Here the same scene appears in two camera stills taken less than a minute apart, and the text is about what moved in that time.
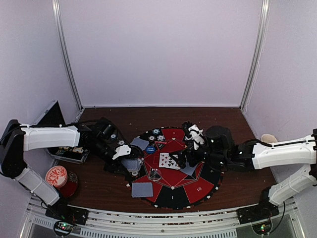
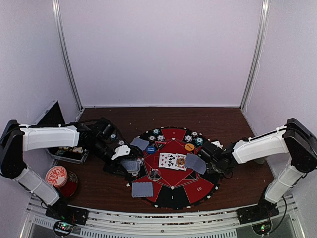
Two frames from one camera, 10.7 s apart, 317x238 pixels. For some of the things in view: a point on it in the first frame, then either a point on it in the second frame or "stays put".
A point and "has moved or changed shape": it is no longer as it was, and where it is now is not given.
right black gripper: [188, 150] to [210, 169]
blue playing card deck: [132, 164] stays put
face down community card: [188, 170] has moved or changed shape
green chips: [156, 131] stays put
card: [142, 144] stays put
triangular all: [160, 145] stays put
